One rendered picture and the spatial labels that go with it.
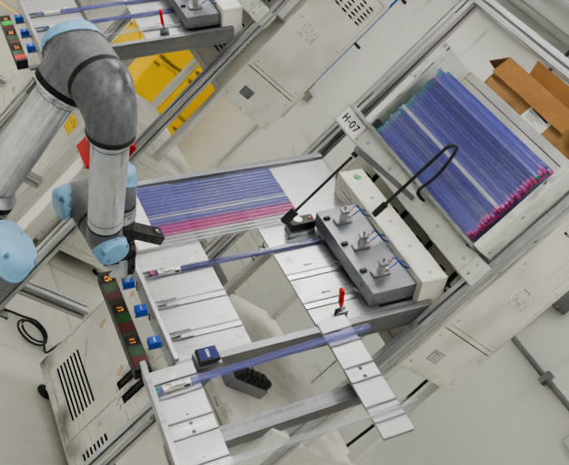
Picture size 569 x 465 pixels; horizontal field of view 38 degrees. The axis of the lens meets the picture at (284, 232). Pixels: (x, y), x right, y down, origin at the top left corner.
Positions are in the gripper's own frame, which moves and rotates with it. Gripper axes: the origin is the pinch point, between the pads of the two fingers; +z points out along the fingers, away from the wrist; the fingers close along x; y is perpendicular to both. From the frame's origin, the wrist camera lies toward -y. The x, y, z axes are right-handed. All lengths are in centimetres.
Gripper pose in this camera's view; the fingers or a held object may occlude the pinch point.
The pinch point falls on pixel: (128, 276)
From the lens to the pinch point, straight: 215.8
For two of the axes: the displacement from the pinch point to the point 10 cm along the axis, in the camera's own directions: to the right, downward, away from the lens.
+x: 4.1, 6.4, -6.6
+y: -9.0, 1.8, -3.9
